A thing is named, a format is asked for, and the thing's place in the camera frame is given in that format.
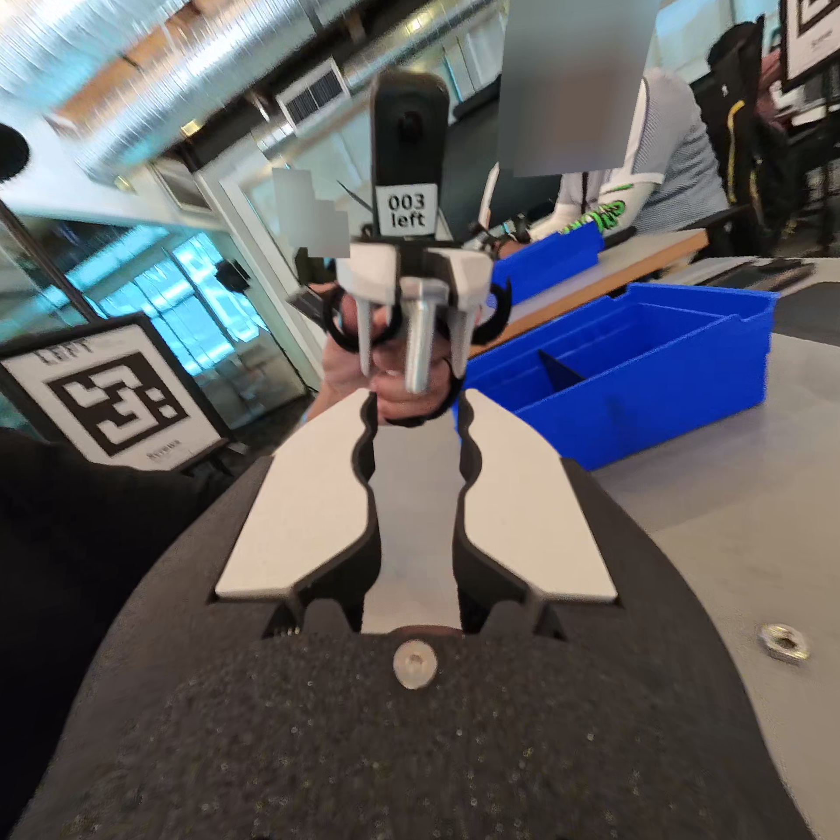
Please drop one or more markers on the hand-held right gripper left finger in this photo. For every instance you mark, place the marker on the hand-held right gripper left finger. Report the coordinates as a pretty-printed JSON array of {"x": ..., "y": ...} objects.
[{"x": 295, "y": 525}]

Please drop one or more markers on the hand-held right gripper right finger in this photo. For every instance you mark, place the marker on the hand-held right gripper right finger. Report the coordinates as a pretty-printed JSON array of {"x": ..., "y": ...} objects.
[{"x": 538, "y": 525}]

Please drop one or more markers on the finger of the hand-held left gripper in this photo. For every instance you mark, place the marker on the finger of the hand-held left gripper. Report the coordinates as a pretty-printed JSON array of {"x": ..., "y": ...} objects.
[
  {"x": 472, "y": 275},
  {"x": 367, "y": 272}
]

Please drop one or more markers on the blue plastic bin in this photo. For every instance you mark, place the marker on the blue plastic bin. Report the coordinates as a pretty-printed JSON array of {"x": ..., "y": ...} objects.
[
  {"x": 656, "y": 407},
  {"x": 544, "y": 262}
]

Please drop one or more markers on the steel hex nut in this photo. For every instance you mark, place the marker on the steel hex nut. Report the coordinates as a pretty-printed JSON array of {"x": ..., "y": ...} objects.
[{"x": 784, "y": 658}]

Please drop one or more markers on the person's left hand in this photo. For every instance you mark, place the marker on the person's left hand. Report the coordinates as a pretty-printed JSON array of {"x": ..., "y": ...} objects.
[{"x": 387, "y": 367}]

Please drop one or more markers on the black tilted monitor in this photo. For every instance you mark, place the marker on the black tilted monitor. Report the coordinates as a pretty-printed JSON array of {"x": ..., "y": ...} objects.
[{"x": 305, "y": 303}]

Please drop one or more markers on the black bin divider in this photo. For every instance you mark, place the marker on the black bin divider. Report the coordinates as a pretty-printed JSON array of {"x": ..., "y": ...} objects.
[{"x": 558, "y": 377}]

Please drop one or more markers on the black studio light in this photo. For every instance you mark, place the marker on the black studio light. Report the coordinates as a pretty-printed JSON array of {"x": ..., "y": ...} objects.
[{"x": 233, "y": 275}]

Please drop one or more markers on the wood-edged table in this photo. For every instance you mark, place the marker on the wood-edged table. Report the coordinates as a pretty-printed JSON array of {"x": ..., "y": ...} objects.
[{"x": 643, "y": 259}]

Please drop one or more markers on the grey flat device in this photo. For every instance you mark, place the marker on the grey flat device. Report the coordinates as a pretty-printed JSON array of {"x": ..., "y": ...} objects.
[{"x": 709, "y": 272}]

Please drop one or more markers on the person's black sweater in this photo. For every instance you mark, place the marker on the person's black sweater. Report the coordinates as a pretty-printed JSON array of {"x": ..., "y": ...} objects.
[{"x": 65, "y": 590}]

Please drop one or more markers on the framed code sign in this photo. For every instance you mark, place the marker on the framed code sign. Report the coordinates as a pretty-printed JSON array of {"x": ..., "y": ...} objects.
[
  {"x": 810, "y": 39},
  {"x": 65, "y": 367}
]

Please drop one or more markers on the black jacket yellow stripes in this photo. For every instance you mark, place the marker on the black jacket yellow stripes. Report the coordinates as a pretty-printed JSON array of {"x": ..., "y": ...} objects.
[{"x": 741, "y": 164}]

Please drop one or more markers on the dark grey flat panel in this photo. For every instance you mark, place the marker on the dark grey flat panel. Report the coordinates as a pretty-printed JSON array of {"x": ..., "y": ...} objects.
[{"x": 814, "y": 315}]

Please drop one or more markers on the black round-top stand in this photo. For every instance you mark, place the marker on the black round-top stand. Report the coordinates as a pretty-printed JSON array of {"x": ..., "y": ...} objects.
[{"x": 10, "y": 151}]

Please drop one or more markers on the silver spiral air duct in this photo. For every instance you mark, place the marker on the silver spiral air duct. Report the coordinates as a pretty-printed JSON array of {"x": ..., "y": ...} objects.
[
  {"x": 184, "y": 85},
  {"x": 394, "y": 46},
  {"x": 65, "y": 39}
]

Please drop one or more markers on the white wall vent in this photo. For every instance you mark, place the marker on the white wall vent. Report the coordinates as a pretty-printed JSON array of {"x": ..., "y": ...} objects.
[{"x": 313, "y": 92}]

